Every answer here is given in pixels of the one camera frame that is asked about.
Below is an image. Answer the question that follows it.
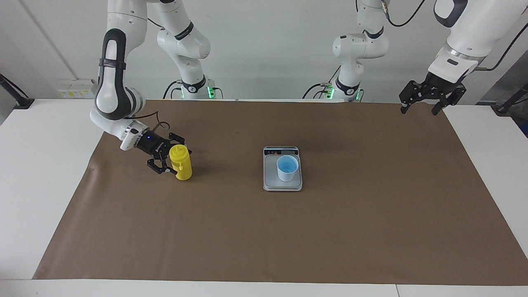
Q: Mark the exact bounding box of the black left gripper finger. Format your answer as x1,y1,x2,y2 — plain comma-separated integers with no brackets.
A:
431,85,467,116
398,80,425,114

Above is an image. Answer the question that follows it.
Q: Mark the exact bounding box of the yellow squeeze bottle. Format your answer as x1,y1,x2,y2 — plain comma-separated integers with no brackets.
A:
169,144,193,181

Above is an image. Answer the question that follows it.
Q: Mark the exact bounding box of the light blue cup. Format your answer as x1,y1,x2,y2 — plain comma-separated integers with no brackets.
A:
277,156,299,182

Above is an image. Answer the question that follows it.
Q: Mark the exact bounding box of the silver digital kitchen scale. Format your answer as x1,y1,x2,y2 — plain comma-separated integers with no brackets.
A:
263,146,303,192

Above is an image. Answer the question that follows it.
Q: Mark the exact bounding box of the black clamp stand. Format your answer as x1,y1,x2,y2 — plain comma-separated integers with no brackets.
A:
0,73,35,110
491,82,528,115

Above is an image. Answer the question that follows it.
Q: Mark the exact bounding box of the dark grey panel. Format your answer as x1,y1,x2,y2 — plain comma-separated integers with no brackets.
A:
476,62,528,106

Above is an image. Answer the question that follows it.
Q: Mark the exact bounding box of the brown paper mat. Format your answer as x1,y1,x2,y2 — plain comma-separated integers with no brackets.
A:
32,99,528,286

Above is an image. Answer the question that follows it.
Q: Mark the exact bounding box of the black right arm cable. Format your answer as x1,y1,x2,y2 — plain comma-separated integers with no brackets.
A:
132,111,172,134

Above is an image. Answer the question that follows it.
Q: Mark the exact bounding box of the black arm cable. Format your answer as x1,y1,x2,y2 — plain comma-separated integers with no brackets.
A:
382,0,528,69
132,111,172,134

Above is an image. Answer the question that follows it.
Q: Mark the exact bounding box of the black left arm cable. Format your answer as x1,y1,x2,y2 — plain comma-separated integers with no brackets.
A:
382,0,528,69

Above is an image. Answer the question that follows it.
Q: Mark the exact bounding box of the white wall socket panel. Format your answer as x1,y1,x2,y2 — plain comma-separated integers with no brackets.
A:
58,78,96,99

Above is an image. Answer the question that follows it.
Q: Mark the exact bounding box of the black left base cable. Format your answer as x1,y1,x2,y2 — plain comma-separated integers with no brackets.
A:
302,66,343,99

